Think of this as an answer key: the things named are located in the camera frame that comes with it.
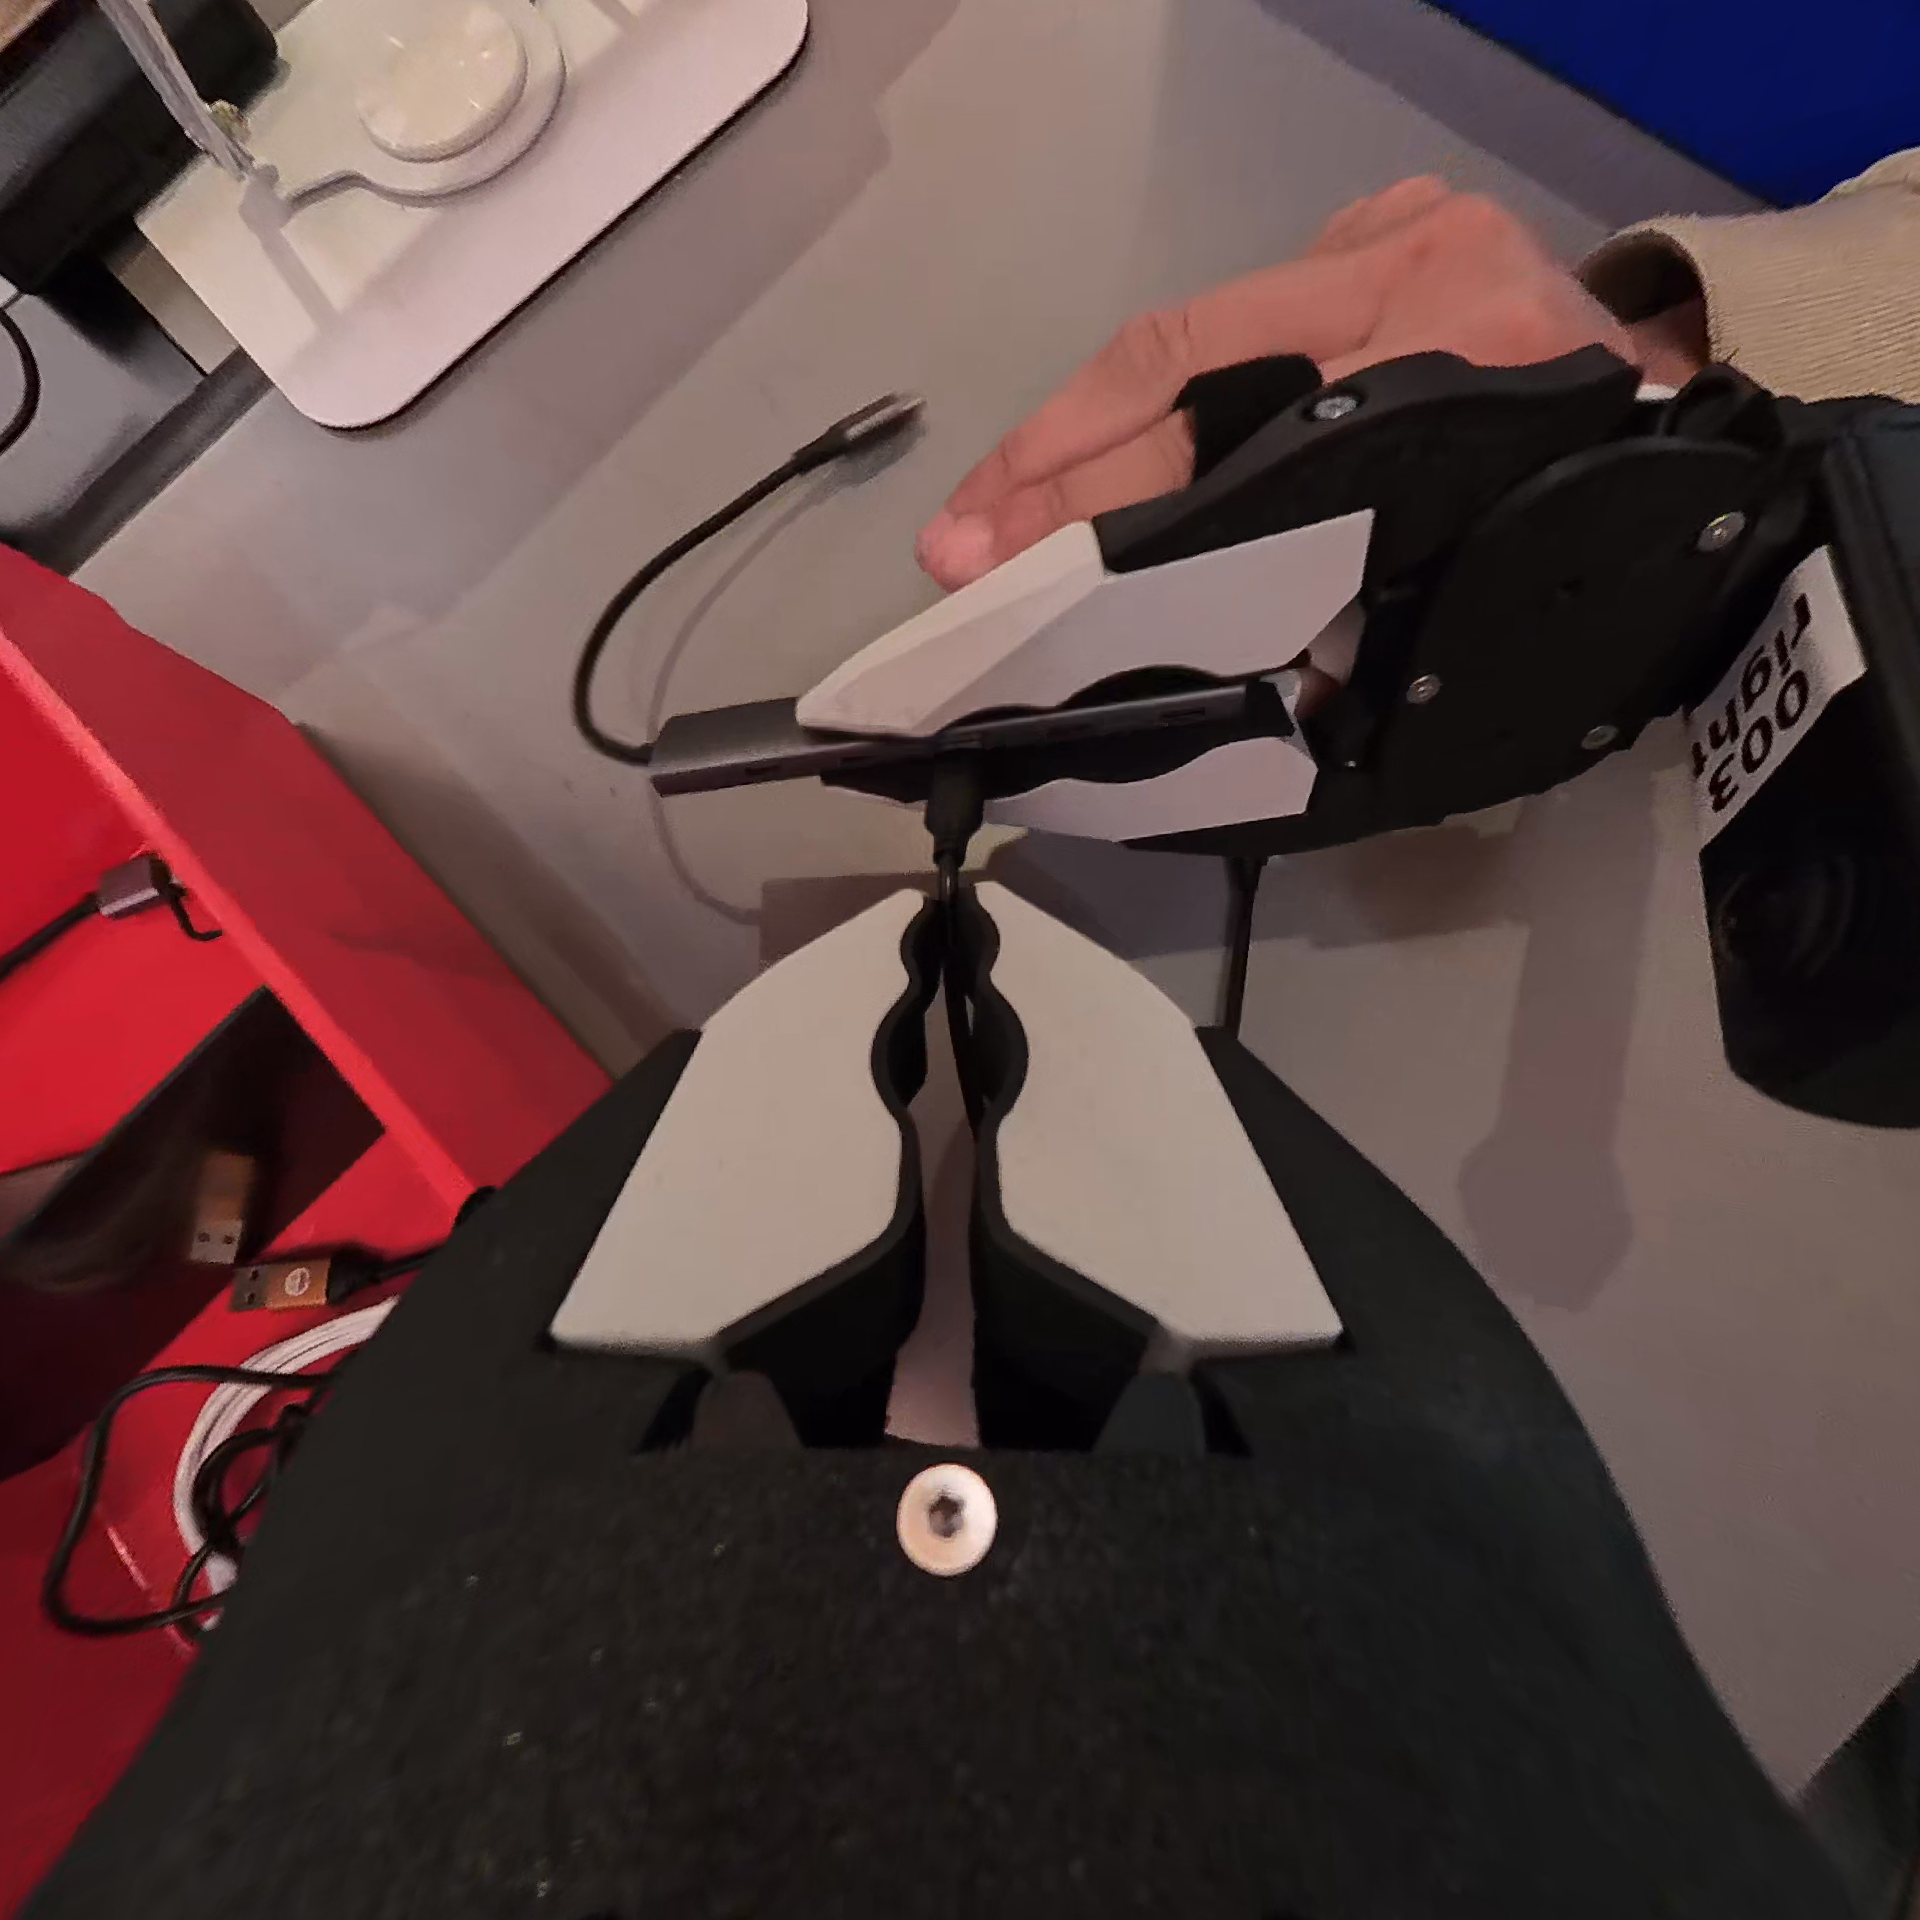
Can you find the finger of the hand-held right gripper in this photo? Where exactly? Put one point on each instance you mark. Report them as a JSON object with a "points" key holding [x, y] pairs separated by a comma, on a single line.
{"points": [[1190, 794], [1128, 628]]}

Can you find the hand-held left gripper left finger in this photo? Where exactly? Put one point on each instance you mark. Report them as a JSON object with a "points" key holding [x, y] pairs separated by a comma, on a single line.
{"points": [[751, 1189]]}

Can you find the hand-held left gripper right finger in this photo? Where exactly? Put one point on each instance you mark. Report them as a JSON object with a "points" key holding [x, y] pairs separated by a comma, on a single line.
{"points": [[1152, 1200]]}

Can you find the grey USB hub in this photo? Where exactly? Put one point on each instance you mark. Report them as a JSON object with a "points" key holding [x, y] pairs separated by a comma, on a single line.
{"points": [[132, 890], [717, 753]]}

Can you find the red plastic bin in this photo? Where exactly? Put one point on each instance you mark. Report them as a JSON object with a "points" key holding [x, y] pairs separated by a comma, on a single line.
{"points": [[299, 844]]}

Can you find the grey desk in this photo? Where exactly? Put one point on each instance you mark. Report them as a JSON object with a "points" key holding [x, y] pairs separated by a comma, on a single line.
{"points": [[501, 526]]}

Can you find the person's right hand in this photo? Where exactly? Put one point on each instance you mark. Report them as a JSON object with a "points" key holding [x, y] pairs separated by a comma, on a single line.
{"points": [[1349, 291]]}

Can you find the black bin divider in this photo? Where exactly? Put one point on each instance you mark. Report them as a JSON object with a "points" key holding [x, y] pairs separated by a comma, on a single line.
{"points": [[148, 1141]]}

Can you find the wooden book stand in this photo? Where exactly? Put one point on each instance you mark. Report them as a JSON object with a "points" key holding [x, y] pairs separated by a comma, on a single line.
{"points": [[599, 184]]}

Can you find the black case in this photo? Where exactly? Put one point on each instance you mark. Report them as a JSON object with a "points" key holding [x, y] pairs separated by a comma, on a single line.
{"points": [[122, 136]]}

